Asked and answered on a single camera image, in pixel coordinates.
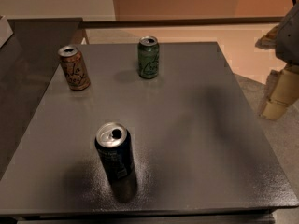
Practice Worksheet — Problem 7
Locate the dark blue can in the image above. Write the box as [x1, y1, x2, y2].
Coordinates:
[94, 122, 135, 183]

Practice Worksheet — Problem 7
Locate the orange LaCroix can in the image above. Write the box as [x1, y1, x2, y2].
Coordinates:
[58, 45, 91, 91]

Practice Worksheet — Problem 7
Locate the green LaCroix can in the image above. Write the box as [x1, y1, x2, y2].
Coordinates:
[138, 36, 160, 79]

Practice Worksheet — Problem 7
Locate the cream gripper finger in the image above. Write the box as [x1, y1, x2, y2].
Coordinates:
[255, 26, 278, 48]
[259, 63, 299, 120]

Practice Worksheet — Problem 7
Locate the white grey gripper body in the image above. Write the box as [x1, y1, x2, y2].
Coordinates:
[275, 3, 299, 65]

